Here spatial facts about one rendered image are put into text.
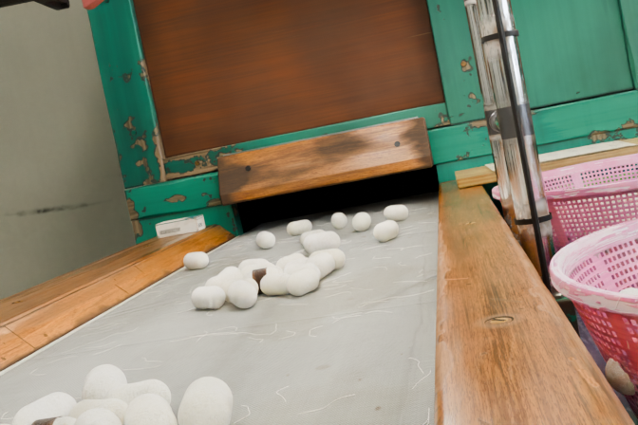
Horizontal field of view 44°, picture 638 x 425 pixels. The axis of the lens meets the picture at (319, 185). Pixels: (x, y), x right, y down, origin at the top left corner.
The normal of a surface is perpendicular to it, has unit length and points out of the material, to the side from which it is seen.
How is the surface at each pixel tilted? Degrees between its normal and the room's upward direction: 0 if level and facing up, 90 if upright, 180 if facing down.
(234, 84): 90
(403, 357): 0
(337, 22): 90
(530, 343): 0
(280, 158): 67
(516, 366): 0
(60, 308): 45
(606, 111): 90
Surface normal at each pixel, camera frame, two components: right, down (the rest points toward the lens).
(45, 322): 0.55, -0.82
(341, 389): -0.19, -0.98
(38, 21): -0.07, 0.07
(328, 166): -0.23, -0.31
